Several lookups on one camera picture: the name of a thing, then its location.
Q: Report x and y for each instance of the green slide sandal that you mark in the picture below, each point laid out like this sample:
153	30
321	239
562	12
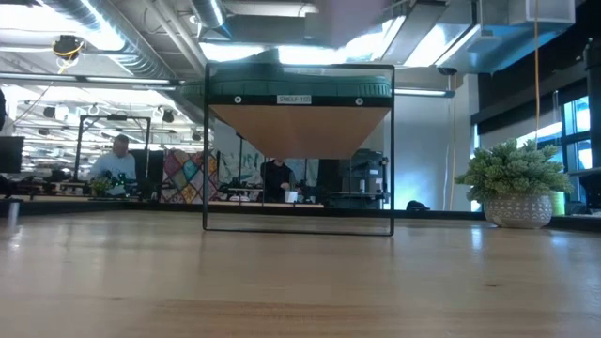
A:
291	87

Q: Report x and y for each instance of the person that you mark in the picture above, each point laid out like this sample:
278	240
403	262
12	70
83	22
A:
277	178
115	164

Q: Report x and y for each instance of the white cup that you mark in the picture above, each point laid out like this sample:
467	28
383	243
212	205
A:
291	196

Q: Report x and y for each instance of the black equipment rack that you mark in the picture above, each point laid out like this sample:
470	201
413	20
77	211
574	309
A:
361	178

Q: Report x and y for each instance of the colourful patchwork panel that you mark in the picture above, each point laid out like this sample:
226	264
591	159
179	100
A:
183	178

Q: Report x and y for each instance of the black round object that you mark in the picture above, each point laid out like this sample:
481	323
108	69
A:
418	206

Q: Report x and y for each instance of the potted green plant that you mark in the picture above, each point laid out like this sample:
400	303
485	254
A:
516	188

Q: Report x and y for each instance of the green cup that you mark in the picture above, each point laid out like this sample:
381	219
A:
559	203

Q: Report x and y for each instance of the black background screen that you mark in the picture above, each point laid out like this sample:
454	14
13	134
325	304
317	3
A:
11	155

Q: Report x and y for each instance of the wooden shelf with black frame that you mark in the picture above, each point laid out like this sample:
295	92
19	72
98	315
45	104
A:
300	131

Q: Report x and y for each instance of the black metal table frame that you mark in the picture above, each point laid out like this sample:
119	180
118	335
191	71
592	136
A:
422	214

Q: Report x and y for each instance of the black background stand frame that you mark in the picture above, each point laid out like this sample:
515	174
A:
112	117

